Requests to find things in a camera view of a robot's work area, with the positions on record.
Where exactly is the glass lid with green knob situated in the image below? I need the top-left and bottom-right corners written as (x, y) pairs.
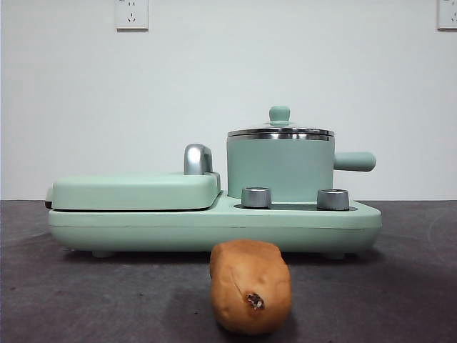
top-left (227, 105), bottom-right (331, 138)

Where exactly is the brown potato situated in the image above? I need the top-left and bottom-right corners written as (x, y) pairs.
top-left (209, 239), bottom-right (294, 337)

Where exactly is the silver control knob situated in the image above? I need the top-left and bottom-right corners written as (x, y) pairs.
top-left (316, 188), bottom-right (350, 211)
top-left (241, 187), bottom-right (273, 209)

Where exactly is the mint green breakfast machine base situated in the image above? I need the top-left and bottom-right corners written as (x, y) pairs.
top-left (48, 189), bottom-right (383, 259)

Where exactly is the mint green pot with handle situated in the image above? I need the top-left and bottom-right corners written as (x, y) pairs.
top-left (226, 132), bottom-right (377, 201)

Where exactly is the green griddle cover silver handle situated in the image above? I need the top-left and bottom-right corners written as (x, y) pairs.
top-left (45, 143), bottom-right (224, 212)

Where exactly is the white wall socket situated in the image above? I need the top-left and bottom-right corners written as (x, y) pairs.
top-left (436, 0), bottom-right (457, 31)
top-left (114, 0), bottom-right (150, 31)

